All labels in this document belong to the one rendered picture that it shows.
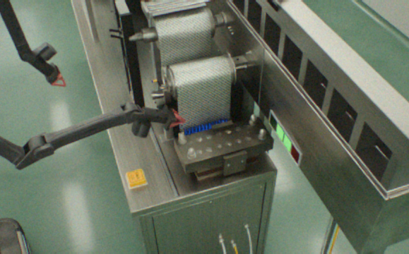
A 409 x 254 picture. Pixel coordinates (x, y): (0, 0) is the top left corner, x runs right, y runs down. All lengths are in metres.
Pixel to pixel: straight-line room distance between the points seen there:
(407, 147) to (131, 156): 1.26
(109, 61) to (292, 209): 1.48
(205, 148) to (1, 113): 2.39
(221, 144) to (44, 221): 1.55
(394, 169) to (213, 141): 0.89
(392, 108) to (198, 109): 0.93
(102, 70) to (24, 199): 1.13
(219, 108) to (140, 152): 0.42
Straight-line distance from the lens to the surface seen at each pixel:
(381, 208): 1.29
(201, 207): 1.95
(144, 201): 1.85
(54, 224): 3.01
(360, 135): 1.28
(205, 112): 1.90
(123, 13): 1.94
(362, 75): 1.25
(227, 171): 1.88
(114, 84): 2.42
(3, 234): 2.78
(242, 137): 1.89
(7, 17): 2.03
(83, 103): 3.76
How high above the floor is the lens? 2.38
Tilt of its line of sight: 45 degrees down
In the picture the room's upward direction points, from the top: 2 degrees counter-clockwise
